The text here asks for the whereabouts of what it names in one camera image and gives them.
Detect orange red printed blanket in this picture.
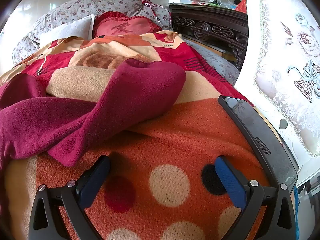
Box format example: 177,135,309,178
0,32,298,240

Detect white armchair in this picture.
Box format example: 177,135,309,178
234,0,320,188

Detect red patterned cloth knot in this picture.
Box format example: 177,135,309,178
137,0,163,8

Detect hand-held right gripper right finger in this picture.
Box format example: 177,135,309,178
214,155,297,240

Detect maroon fleece pants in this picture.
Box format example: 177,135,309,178
0,58,187,168

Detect white embroidered cushion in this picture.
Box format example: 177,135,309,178
254,0,320,158

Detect red heart-shaped pillow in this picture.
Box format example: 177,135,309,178
92,11,163,39

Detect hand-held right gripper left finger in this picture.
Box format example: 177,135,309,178
28,155,111,240

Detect floral quilt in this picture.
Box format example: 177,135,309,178
12,0,173,65

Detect black smartphone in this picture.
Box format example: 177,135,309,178
217,95,298,195

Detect floral bed sheet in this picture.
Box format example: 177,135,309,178
186,42,240,87

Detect white pillow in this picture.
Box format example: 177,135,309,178
39,14,95,47

